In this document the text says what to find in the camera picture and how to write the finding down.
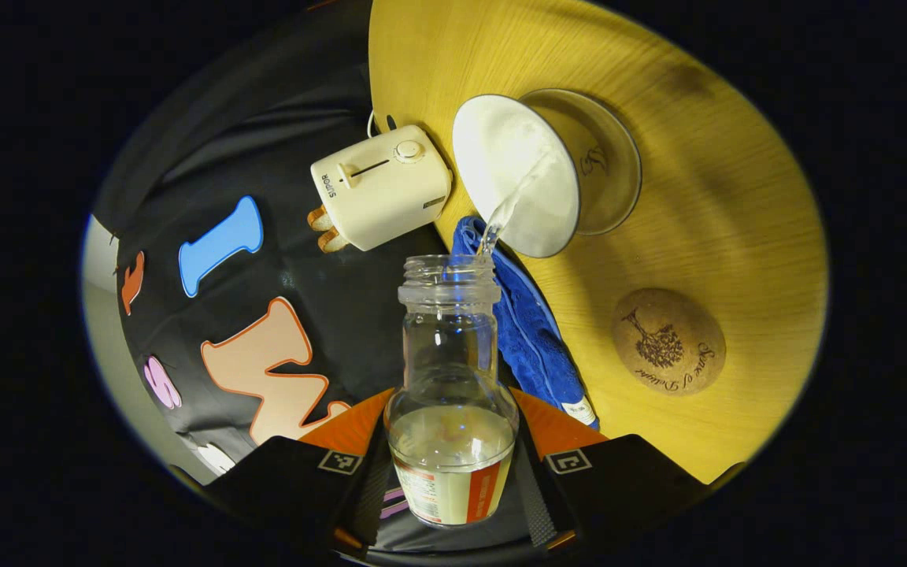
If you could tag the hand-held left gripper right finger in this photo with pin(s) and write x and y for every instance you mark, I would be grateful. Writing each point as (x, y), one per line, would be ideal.
(619, 480)

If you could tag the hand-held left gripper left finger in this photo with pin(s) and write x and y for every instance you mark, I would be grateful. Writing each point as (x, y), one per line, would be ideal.
(280, 480)

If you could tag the round cork coaster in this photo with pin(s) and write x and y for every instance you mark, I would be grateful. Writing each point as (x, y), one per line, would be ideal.
(668, 340)

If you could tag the clear glass water bottle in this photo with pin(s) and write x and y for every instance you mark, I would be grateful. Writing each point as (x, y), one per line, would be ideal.
(449, 378)

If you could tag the white teacup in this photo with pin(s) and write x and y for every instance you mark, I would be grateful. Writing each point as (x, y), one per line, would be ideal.
(505, 157)

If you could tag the blue towel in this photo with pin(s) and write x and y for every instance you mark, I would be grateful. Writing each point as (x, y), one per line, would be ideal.
(536, 339)

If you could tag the toast slice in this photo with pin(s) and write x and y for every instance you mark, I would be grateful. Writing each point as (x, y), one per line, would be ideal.
(321, 219)
(334, 240)

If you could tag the white saucer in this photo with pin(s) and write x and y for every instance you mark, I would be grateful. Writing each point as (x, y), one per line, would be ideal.
(628, 177)

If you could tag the white toaster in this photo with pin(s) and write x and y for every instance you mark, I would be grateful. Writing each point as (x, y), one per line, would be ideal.
(383, 193)

